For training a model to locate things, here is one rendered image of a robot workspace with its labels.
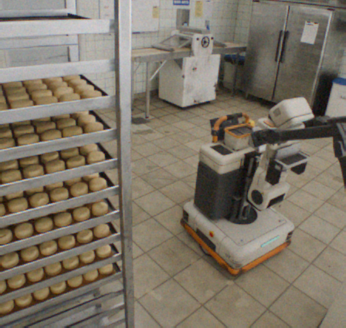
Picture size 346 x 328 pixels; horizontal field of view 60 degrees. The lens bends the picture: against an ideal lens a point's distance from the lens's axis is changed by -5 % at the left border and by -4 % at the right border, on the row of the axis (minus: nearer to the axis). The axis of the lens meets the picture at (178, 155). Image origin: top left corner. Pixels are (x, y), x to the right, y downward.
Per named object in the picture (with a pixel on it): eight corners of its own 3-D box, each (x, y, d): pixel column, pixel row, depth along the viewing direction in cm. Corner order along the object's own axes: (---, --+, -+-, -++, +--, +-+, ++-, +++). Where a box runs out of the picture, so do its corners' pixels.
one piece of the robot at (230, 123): (208, 151, 224) (203, 120, 221) (244, 142, 242) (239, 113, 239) (218, 151, 215) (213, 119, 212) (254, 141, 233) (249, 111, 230)
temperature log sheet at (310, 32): (314, 44, 451) (318, 23, 436) (313, 44, 449) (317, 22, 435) (301, 41, 464) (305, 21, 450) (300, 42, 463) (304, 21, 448)
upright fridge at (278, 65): (327, 113, 551) (359, -9, 455) (304, 123, 496) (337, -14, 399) (263, 92, 640) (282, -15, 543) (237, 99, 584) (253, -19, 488)
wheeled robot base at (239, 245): (178, 225, 258) (180, 201, 246) (234, 202, 290) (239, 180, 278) (232, 282, 210) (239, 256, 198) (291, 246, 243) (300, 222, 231)
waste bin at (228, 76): (251, 88, 661) (256, 57, 630) (235, 92, 628) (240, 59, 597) (231, 82, 695) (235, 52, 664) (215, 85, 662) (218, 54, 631)
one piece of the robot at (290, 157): (259, 177, 193) (266, 147, 183) (286, 167, 208) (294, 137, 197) (278, 191, 182) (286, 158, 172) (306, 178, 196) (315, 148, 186)
